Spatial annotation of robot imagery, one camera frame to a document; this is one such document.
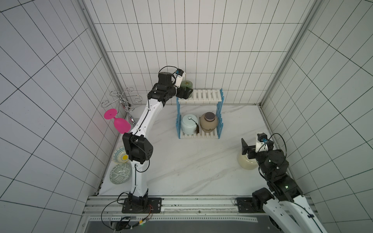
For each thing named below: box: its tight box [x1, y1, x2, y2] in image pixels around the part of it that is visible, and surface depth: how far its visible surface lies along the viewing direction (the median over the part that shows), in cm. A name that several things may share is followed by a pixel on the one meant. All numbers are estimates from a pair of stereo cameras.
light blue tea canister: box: [180, 113, 199, 135], surface depth 95 cm
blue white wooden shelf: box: [175, 88, 225, 140], surface depth 92 cm
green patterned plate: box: [109, 163, 132, 185], surface depth 83 cm
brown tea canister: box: [199, 111, 219, 133], surface depth 94 cm
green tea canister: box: [180, 80, 193, 90], surface depth 83 cm
